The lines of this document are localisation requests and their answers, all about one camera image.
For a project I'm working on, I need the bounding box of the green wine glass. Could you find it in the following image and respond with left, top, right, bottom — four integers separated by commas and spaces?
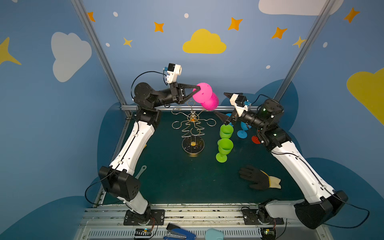
216, 139, 234, 163
220, 124, 234, 139

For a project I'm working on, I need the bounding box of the red wine glass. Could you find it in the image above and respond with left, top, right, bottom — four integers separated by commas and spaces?
251, 136, 261, 145

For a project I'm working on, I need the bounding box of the blue wine glass front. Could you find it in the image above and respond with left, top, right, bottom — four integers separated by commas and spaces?
237, 122, 252, 139

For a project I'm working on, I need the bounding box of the pink wine glass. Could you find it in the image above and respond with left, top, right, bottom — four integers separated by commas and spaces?
193, 83, 219, 111

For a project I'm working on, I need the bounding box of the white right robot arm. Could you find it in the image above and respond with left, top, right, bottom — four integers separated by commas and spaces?
215, 93, 348, 230

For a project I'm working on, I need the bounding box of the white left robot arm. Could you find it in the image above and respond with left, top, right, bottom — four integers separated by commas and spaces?
99, 82, 201, 219

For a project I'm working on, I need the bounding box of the black work glove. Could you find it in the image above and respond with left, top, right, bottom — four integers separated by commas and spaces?
239, 165, 282, 191

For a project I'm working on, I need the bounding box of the grey white brush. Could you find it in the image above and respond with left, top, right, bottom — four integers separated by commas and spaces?
135, 165, 147, 179

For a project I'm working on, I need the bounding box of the small right circuit board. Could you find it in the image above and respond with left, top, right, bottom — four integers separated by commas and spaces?
261, 228, 277, 240

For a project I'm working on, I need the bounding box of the light teal plastic object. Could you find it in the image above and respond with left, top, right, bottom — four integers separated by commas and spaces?
205, 229, 225, 240

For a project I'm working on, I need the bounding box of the blue stapler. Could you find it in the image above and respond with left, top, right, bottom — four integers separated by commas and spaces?
163, 223, 197, 240

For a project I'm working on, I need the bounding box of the small green circuit board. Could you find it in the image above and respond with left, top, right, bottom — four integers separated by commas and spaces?
134, 229, 153, 238

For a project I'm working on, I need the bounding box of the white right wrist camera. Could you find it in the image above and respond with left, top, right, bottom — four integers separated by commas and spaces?
230, 94, 251, 117

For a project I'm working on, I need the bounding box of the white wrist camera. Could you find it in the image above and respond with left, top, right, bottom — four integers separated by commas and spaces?
165, 63, 182, 84
230, 94, 251, 117

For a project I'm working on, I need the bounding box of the aluminium back frame rail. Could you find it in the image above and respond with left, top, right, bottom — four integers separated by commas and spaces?
120, 104, 279, 112

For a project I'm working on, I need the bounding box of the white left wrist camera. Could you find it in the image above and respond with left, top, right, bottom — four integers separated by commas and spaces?
165, 63, 182, 84

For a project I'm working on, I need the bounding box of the gold wire wine glass rack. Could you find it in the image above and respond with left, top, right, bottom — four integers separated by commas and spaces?
171, 100, 217, 157

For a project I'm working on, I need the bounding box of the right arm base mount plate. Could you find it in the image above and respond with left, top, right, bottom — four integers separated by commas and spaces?
241, 207, 285, 225

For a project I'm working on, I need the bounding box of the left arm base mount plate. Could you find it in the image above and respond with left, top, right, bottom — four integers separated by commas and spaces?
123, 210, 165, 226

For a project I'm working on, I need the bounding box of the aluminium left frame post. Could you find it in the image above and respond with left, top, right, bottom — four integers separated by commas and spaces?
71, 0, 127, 105

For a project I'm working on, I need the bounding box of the aluminium frame post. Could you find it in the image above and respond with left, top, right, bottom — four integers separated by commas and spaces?
71, 0, 127, 105
274, 0, 337, 101

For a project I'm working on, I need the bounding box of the aluminium right frame post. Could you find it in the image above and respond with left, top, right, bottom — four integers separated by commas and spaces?
274, 0, 337, 101

